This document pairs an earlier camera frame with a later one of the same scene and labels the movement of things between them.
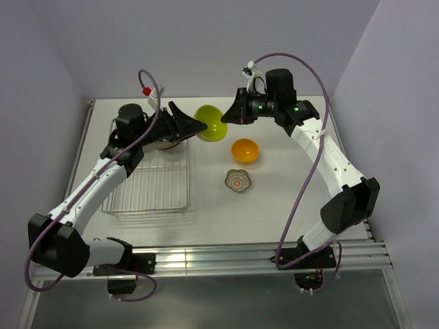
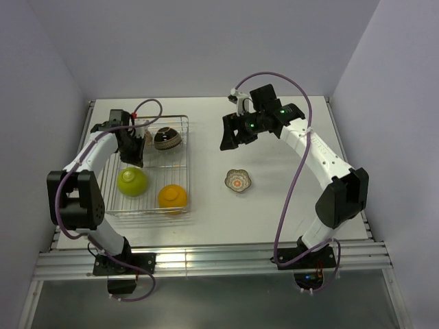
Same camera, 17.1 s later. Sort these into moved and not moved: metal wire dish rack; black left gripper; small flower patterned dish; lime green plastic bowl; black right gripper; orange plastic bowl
Moved: lime green plastic bowl; orange plastic bowl; black right gripper; black left gripper
Not moved: small flower patterned dish; metal wire dish rack
